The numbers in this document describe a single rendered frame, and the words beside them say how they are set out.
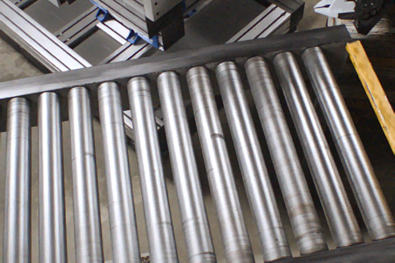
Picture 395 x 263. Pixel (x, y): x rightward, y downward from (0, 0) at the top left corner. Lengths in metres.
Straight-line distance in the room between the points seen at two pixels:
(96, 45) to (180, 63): 0.92
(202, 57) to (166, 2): 0.29
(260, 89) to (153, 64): 0.24
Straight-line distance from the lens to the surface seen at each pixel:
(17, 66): 2.37
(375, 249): 0.97
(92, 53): 2.03
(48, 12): 2.23
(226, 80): 1.12
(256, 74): 1.13
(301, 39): 1.21
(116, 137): 1.06
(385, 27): 1.63
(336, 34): 1.23
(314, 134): 1.06
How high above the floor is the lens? 1.68
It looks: 55 degrees down
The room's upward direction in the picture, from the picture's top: 5 degrees counter-clockwise
